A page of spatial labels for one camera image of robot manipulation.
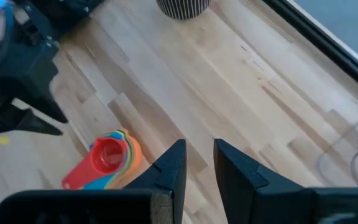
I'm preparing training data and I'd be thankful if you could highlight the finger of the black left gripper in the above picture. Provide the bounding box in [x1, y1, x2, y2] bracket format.
[0, 105, 63, 138]
[26, 93, 69, 124]

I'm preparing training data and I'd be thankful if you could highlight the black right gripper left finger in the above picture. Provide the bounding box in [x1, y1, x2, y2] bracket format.
[0, 139, 188, 224]

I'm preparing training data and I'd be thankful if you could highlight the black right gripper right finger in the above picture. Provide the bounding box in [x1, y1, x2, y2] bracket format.
[213, 138, 358, 224]

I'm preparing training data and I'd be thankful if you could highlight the teal measuring cup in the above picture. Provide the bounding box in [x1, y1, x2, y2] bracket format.
[84, 130, 130, 190]

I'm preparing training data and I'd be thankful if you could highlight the red measuring cup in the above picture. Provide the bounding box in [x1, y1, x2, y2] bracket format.
[62, 138, 129, 190]

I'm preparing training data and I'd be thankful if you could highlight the orange measuring cup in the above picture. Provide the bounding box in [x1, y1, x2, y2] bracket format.
[104, 129, 143, 190]

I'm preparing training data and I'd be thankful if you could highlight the green measuring cup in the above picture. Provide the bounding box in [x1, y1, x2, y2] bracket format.
[110, 129, 137, 187]

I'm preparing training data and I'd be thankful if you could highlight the yellow measuring cup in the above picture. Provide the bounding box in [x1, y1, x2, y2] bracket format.
[104, 129, 134, 189]

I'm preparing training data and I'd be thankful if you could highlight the potted plant in striped pot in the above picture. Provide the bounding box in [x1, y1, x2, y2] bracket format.
[156, 0, 213, 20]

